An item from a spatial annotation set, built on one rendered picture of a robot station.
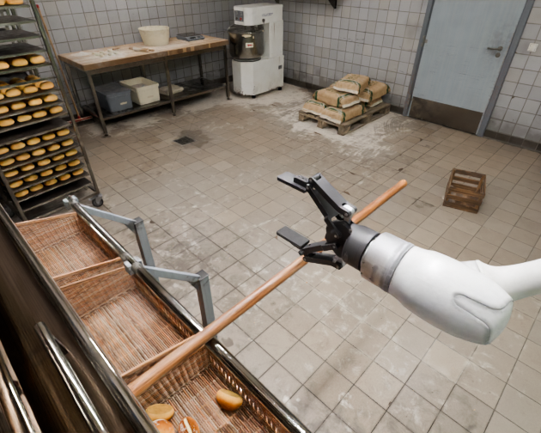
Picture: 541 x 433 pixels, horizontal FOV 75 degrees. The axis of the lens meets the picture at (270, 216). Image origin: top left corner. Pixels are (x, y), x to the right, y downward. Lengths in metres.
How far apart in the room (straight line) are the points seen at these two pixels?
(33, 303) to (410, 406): 1.88
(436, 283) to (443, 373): 1.85
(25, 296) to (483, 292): 0.76
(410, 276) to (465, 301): 0.08
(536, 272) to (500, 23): 4.67
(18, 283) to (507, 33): 5.11
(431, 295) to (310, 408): 1.61
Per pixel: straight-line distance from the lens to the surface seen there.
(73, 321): 0.67
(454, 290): 0.56
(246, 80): 6.12
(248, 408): 1.45
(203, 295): 1.39
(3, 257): 0.91
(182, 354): 0.84
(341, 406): 2.13
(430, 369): 2.38
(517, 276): 0.73
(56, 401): 0.63
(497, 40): 5.28
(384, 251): 0.59
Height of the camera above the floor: 1.90
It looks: 36 degrees down
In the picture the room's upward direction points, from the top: straight up
